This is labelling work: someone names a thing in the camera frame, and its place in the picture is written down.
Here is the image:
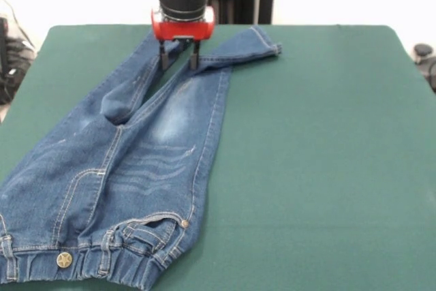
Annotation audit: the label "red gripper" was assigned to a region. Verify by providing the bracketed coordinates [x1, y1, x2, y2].
[150, 6, 217, 71]

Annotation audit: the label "blue denim jeans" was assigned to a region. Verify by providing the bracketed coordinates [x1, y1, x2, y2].
[0, 25, 283, 291]

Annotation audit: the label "dark green table cloth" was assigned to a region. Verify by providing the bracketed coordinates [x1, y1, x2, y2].
[0, 24, 436, 291]

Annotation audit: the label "black equipment stand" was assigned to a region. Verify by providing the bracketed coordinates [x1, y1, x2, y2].
[0, 16, 37, 106]

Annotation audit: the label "grey wheeled base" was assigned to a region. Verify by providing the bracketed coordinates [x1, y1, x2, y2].
[413, 43, 436, 93]

